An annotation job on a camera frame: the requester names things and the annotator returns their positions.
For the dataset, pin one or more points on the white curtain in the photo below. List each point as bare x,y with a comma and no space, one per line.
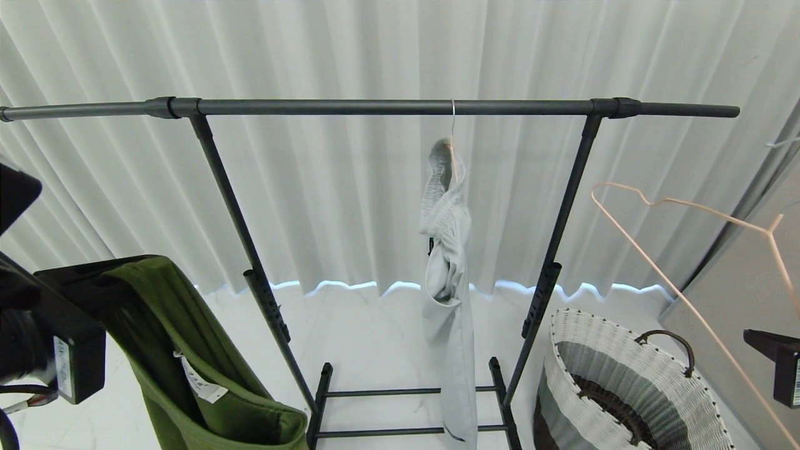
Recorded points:
344,200

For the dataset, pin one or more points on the pink clothes hanger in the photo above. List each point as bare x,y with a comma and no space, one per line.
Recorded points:
453,119
769,230

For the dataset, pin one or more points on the black clothes rack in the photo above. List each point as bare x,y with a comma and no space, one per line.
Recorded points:
375,107

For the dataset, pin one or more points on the green garment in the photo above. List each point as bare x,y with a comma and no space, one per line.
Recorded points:
162,325

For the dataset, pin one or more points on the white laundry basket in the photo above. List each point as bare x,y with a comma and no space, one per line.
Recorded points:
587,350

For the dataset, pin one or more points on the pale grey shorts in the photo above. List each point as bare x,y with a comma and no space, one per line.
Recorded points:
450,325

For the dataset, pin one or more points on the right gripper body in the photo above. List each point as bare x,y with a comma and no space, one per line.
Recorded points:
787,375

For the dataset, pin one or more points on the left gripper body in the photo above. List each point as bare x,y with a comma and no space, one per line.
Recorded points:
69,337

